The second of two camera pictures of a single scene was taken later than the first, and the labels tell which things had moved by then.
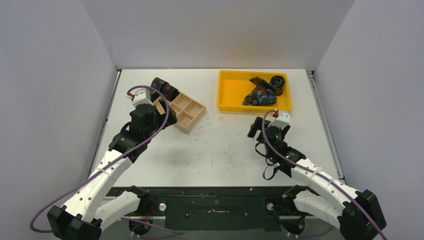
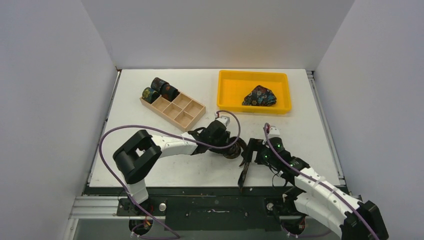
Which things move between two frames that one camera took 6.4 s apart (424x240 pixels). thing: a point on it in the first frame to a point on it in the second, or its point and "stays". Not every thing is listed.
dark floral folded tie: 260,96 stays
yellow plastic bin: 233,85 stays
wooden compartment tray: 188,111 stays
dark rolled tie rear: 158,83 stays
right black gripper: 259,125 to 253,149
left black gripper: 172,118 to 224,138
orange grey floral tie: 276,85 to 235,151
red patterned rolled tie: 170,92 stays
